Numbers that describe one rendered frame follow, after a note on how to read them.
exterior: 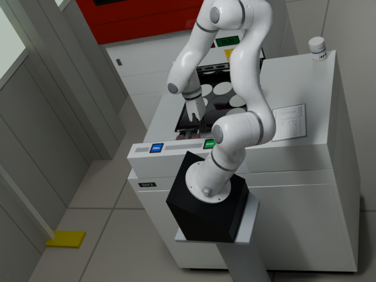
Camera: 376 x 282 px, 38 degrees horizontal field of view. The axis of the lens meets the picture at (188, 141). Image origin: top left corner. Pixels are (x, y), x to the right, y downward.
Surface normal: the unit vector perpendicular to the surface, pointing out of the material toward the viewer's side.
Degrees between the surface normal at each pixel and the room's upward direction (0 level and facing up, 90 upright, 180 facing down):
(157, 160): 90
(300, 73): 0
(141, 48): 90
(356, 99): 0
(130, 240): 0
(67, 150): 90
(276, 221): 90
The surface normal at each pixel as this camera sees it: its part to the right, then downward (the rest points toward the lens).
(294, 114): -0.32, -0.71
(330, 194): -0.24, 0.69
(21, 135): 0.90, -0.04
